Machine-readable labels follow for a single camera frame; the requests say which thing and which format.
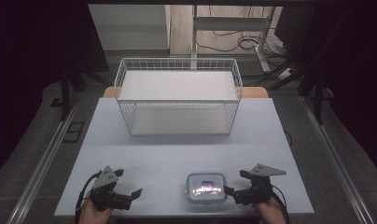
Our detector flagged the black floor bracket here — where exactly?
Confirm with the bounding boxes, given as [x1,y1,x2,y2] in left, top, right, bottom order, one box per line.
[62,120,86,144]

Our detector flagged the aluminium rail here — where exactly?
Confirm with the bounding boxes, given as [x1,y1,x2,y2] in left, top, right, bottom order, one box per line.
[299,95,376,224]
[6,91,84,224]

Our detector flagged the white desk frame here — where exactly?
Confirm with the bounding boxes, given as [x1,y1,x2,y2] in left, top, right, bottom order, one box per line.
[189,5,276,73]

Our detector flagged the white cabinet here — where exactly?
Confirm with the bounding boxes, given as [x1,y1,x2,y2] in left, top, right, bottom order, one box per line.
[88,4,172,51]

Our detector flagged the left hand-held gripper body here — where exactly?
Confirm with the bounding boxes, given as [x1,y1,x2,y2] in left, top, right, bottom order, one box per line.
[89,165,133,212]

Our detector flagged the clear plastic box blue lid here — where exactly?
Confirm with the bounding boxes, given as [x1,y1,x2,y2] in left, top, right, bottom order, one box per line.
[185,172,228,205]

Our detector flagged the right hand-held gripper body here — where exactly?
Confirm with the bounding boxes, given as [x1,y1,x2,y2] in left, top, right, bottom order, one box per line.
[232,163,287,206]

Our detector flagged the person's right hand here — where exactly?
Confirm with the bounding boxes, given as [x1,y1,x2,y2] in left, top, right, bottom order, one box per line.
[251,197,287,224]

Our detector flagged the black metal stand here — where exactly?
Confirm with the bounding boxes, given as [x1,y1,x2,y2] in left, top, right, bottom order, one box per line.
[264,55,334,126]
[59,62,114,122]

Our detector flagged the white wire basket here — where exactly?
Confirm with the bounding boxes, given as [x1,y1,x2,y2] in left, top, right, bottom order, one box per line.
[113,57,244,137]

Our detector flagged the person's left hand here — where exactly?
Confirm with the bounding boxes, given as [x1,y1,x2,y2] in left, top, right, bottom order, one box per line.
[78,190,114,224]

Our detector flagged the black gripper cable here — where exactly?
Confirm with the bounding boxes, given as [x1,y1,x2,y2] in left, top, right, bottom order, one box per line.
[271,184,291,224]
[75,170,103,224]

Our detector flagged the black cables on floor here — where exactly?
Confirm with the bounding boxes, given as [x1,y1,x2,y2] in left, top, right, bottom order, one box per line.
[196,5,290,58]

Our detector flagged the white power strip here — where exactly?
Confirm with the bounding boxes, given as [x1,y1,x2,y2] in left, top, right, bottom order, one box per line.
[275,67,293,82]

